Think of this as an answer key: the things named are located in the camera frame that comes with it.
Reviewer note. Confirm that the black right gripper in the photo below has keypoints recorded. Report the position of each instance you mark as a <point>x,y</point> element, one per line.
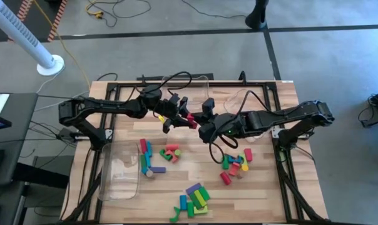
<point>209,128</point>

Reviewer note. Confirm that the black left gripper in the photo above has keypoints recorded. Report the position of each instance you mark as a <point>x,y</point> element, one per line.
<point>167,111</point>

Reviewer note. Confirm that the red cylinder block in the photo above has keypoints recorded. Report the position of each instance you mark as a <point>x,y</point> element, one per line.
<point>172,147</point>
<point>225,178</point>

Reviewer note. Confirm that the lime green cylinder block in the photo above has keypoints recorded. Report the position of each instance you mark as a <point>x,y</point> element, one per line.
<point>177,152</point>

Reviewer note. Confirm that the green arch block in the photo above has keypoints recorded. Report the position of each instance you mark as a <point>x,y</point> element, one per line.
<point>165,155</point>
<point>176,215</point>

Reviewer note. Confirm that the red arch block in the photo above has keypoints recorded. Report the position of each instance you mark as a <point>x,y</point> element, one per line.
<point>174,158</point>

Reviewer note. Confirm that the purple block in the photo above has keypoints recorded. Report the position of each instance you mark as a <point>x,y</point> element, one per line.
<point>193,188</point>
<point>158,169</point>

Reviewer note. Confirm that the blue cylinder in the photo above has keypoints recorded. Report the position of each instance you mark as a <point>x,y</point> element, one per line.
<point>147,164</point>

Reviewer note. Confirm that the lime green plank block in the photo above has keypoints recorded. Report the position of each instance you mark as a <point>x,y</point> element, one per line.
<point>200,198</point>

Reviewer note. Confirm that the blue cylinder block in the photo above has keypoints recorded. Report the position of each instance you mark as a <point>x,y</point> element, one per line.
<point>183,202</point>

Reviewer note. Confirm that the green half cylinder block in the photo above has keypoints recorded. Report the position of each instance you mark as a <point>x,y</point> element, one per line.
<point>190,209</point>

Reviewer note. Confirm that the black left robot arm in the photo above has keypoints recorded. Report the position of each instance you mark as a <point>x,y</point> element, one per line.
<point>114,107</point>

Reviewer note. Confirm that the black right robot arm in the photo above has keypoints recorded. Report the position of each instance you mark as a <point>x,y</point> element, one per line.
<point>286,117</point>

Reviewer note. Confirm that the yellow tape tag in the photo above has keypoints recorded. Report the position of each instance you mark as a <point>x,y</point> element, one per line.
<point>161,118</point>

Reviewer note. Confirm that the clear plastic bin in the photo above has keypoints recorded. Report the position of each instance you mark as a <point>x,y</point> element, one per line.
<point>236,100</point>
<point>198,90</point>
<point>120,184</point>

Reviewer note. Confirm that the black mounting bar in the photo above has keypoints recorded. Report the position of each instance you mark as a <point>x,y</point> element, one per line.
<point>204,76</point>

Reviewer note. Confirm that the short blue block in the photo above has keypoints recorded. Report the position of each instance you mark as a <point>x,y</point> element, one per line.
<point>149,149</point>

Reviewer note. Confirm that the long red block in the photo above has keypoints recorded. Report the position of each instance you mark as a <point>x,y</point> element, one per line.
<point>143,145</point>

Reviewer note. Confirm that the blue arch block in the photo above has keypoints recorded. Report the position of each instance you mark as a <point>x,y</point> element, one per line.
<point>235,159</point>

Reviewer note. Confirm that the black clamp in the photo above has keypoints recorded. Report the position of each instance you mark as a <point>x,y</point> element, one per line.
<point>242,77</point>

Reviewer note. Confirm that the yellow cylinder block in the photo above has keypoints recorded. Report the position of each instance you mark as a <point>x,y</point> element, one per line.
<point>245,167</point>

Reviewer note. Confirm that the natural wood cylinder block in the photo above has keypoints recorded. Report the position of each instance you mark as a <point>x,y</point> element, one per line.
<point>149,173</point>

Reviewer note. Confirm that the small natural wood block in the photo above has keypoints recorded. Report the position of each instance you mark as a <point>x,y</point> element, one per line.
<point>239,176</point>

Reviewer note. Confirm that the black stand base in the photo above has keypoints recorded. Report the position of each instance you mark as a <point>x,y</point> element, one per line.
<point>257,18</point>

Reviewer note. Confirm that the dark grey side desk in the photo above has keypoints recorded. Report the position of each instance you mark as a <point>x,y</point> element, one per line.
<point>23,106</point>

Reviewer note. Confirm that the black orange-striped floor mat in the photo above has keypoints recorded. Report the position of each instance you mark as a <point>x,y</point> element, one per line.
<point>38,22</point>

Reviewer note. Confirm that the white tower fan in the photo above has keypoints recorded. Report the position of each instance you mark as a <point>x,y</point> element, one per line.
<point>20,34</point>

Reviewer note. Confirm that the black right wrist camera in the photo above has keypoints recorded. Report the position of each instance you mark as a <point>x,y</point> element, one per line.
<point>208,105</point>

